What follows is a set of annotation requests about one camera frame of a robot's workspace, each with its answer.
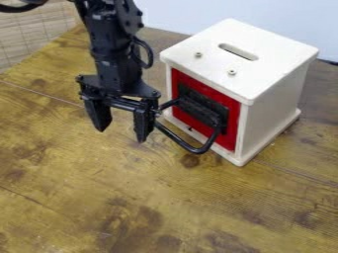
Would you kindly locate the red drawer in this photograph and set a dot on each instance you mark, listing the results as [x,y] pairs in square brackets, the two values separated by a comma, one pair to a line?
[228,139]

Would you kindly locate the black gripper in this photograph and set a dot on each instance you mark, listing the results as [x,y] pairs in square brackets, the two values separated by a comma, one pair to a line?
[140,99]

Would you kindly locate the white wooden cabinet box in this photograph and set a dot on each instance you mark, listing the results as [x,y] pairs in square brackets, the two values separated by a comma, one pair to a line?
[251,70]

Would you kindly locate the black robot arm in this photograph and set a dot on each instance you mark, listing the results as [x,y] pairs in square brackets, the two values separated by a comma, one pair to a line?
[117,87]

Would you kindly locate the black drawer handle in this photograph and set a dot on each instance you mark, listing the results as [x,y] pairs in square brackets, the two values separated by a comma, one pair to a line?
[203,109]

